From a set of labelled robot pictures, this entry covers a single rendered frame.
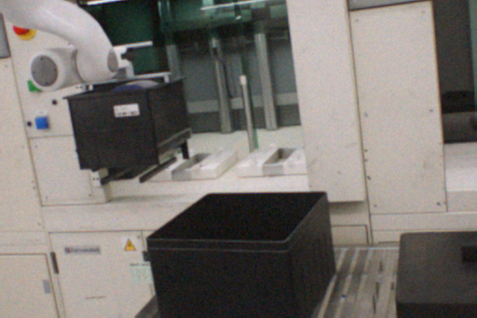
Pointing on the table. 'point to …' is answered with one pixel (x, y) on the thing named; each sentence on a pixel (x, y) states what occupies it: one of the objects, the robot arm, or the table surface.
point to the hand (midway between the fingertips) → (121, 55)
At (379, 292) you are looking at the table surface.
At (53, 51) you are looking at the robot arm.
